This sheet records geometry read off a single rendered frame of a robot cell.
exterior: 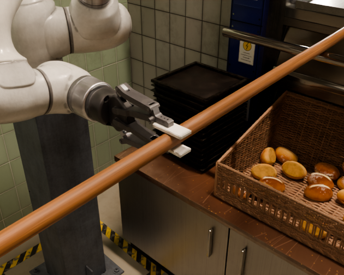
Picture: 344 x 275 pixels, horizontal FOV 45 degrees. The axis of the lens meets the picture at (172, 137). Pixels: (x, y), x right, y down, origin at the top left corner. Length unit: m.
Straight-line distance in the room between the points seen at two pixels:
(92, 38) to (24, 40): 0.21
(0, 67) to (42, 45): 0.57
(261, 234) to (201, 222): 0.26
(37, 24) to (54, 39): 0.07
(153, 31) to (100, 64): 0.33
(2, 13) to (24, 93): 0.16
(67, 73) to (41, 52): 0.50
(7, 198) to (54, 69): 1.35
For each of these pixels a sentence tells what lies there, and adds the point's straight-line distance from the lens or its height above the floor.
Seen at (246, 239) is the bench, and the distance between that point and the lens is 1.48.
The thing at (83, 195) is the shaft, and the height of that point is 1.18.
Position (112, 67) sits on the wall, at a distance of 2.30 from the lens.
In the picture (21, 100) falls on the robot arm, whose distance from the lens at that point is 0.86.
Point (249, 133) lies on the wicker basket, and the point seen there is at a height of 0.77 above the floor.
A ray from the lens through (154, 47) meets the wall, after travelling 2.20.
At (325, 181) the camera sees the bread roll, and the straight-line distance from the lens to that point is 1.64.
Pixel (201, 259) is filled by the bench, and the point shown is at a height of 0.30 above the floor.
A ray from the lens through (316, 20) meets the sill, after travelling 1.65.
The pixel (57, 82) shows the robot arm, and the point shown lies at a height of 1.22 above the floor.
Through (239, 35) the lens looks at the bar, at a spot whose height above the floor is 1.16.
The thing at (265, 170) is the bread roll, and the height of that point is 0.64.
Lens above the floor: 1.57
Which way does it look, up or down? 31 degrees down
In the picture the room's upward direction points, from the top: straight up
